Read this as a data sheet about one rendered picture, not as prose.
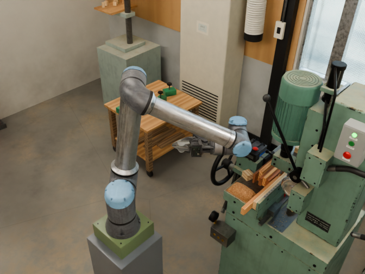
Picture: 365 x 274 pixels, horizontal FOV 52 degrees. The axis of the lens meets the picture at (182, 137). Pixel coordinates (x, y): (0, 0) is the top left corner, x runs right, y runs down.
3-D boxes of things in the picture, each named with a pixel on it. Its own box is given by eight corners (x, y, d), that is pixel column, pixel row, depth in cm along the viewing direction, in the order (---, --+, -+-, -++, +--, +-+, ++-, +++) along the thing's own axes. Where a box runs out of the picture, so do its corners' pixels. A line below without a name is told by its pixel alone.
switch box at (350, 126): (339, 150, 154) (350, 117, 144) (363, 161, 148) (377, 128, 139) (332, 156, 150) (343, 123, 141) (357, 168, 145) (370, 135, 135)
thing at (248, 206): (296, 161, 213) (298, 156, 210) (300, 163, 212) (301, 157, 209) (240, 213, 181) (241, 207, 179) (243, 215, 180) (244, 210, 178)
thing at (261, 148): (251, 143, 216) (253, 135, 212) (268, 151, 210) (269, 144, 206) (238, 153, 208) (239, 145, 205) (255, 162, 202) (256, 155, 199)
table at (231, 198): (270, 141, 238) (271, 133, 234) (314, 163, 221) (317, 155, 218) (208, 190, 202) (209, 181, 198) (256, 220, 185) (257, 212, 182)
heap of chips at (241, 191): (236, 181, 199) (237, 176, 197) (258, 194, 191) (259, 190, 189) (225, 190, 193) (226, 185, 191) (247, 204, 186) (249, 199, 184)
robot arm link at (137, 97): (123, 86, 154) (258, 146, 175) (125, 73, 164) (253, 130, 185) (112, 108, 160) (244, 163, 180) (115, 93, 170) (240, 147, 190)
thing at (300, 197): (295, 197, 182) (301, 179, 175) (309, 205, 178) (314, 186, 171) (285, 207, 176) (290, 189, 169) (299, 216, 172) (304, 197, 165)
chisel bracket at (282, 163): (277, 160, 200) (279, 148, 195) (301, 173, 192) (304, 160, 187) (269, 167, 195) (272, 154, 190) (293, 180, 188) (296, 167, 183)
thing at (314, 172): (308, 169, 169) (315, 143, 161) (327, 179, 165) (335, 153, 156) (299, 179, 164) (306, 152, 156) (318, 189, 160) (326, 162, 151)
